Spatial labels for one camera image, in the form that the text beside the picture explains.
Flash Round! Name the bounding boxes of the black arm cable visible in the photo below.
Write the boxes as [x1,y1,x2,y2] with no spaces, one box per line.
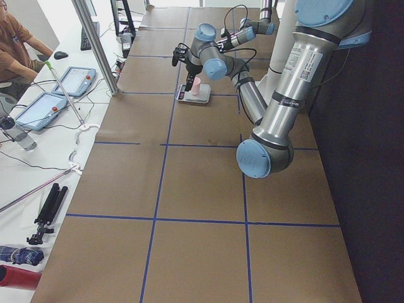
[220,4,250,39]
[176,42,259,95]

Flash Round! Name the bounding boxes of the clear plastic water bottle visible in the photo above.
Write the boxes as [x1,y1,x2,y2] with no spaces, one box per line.
[1,116,37,151]

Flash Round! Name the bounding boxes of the brown paper table mat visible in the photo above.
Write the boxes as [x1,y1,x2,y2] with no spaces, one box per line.
[32,7,360,302]

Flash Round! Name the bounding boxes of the red cylinder bottle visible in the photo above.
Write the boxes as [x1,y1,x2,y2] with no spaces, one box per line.
[1,265,42,290]

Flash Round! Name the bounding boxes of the pink plastic cup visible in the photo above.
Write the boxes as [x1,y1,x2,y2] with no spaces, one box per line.
[190,77,201,95]

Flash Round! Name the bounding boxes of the far teach pendant tablet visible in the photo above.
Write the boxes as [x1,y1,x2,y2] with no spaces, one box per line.
[57,66,97,97]

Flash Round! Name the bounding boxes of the thin metal rod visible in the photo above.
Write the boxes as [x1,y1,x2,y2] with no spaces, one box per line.
[45,61,85,127]

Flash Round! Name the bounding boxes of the near teach pendant tablet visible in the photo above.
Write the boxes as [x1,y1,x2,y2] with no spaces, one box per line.
[15,92,68,131]

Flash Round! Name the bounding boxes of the black computer mouse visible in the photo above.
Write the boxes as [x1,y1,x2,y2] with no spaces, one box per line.
[53,51,69,60]

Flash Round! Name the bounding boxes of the blue folded umbrella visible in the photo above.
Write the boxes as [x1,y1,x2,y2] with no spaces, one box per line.
[1,246,44,266]

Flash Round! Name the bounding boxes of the person in brown shirt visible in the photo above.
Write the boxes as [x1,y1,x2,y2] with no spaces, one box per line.
[1,1,54,99]

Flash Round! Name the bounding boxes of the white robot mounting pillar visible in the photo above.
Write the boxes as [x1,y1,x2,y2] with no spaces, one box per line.
[258,0,297,95]

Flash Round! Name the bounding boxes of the teach pendant tablet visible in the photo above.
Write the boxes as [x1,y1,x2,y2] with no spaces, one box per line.
[15,92,68,131]
[57,66,97,97]

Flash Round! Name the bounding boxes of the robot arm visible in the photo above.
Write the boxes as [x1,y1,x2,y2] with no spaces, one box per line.
[172,1,374,178]
[217,0,275,53]

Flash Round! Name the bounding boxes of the black folded tripod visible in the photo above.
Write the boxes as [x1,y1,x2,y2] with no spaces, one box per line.
[27,183,68,245]

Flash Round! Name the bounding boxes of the black keyboard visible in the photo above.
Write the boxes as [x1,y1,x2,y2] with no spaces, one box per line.
[80,21,100,51]

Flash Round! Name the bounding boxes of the aluminium frame post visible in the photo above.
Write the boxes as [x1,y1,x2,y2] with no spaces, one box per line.
[72,0,119,96]

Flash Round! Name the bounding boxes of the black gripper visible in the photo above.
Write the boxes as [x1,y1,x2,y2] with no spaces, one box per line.
[185,61,203,92]

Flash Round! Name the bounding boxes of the silver digital kitchen scale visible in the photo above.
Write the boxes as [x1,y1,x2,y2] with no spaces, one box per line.
[175,83,211,105]

